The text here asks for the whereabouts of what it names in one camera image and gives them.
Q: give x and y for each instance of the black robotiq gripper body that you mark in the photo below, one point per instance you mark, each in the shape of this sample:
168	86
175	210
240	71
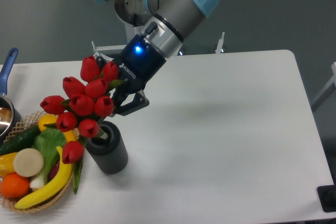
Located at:
138	62

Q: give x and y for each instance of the red tulip bouquet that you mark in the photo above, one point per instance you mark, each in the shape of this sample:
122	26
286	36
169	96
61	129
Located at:
88	100

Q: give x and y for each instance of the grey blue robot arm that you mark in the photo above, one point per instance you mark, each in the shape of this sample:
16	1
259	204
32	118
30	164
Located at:
160	29

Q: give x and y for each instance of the dark grey ribbed vase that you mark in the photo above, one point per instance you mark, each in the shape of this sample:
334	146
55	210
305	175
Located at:
109	153

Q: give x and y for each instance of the woven wicker basket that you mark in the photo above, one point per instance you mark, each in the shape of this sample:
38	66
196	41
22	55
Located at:
24	124

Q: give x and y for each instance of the green bok choy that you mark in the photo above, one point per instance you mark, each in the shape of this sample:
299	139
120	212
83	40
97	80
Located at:
46	143

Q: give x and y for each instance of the yellow banana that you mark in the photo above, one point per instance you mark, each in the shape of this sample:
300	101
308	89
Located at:
50	189

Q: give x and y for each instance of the dark green cucumber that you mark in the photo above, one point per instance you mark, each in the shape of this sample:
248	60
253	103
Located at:
20	141

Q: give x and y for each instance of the dark red fruit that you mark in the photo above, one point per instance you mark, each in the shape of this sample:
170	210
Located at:
54	171

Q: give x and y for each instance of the beige round disc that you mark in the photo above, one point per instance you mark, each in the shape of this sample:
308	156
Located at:
28	162

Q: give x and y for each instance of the yellow bell pepper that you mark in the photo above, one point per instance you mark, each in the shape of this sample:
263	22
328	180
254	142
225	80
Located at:
6	164

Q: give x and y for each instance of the orange fruit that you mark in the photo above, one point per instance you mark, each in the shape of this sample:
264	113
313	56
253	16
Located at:
14	186

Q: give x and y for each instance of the black device at table edge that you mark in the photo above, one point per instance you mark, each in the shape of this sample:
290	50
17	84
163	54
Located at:
327	197

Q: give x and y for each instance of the blue handled saucepan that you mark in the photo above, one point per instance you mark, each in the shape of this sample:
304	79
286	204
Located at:
9	115

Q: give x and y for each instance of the white frame at right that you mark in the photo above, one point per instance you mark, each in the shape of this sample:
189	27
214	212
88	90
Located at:
324	92

